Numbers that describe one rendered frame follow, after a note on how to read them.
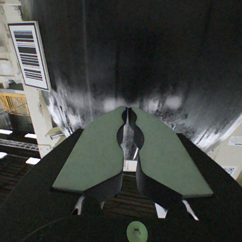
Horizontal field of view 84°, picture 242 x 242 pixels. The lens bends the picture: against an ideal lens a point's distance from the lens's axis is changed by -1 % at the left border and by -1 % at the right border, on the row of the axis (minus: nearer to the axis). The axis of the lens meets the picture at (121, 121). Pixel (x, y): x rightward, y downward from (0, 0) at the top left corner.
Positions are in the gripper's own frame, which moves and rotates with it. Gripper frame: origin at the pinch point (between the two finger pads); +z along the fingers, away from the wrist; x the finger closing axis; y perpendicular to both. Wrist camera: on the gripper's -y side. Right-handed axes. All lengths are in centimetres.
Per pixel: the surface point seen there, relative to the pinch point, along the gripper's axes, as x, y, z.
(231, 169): 34.9, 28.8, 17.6
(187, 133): 7.5, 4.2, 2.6
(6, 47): -311, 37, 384
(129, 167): 6, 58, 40
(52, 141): -43, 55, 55
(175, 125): 5.7, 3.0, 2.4
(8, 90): -555, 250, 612
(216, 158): 28.4, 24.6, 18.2
